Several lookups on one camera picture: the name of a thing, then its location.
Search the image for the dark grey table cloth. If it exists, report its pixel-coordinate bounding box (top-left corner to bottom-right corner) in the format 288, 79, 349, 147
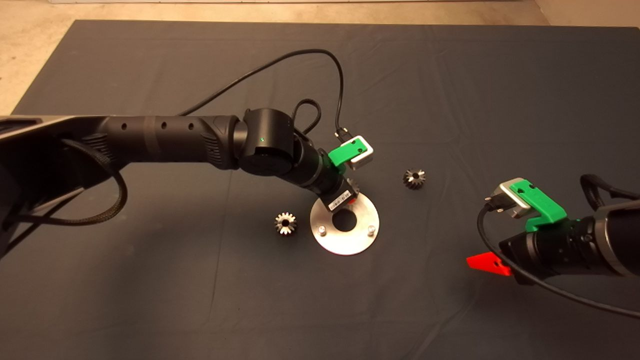
0, 20, 640, 360

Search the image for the braided right arm cable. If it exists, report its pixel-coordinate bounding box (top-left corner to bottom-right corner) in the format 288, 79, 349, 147
580, 174, 640, 211

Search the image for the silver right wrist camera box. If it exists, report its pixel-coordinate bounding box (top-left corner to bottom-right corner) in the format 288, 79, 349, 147
491, 178, 533, 219

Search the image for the black right camera cable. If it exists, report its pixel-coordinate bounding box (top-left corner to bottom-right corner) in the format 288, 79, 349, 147
476, 195, 640, 320

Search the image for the round metal carrier plate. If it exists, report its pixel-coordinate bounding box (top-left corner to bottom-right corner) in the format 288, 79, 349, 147
310, 191, 381, 256

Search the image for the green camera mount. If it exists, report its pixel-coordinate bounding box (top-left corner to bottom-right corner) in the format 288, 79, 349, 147
510, 179, 568, 232
327, 136, 370, 175

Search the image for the thick braided left arm cable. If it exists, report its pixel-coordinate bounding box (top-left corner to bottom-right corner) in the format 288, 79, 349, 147
5, 139, 129, 227

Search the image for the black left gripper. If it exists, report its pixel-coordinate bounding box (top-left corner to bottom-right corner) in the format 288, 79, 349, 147
306, 160, 360, 213

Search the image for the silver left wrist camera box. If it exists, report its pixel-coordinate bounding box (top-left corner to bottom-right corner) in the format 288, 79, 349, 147
346, 135, 375, 171

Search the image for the green left camera mount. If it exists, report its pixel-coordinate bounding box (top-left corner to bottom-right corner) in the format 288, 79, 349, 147
327, 136, 370, 175

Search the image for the green right camera mount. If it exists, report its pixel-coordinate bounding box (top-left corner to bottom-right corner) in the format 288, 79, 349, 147
510, 179, 568, 232

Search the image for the thin braided left wrist cable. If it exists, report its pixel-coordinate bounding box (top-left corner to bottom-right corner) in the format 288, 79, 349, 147
291, 98, 322, 136

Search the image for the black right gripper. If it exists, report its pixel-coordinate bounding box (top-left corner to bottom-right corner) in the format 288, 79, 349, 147
466, 216, 601, 286

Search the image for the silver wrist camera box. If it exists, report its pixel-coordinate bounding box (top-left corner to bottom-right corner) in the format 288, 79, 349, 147
346, 135, 375, 171
491, 178, 533, 219

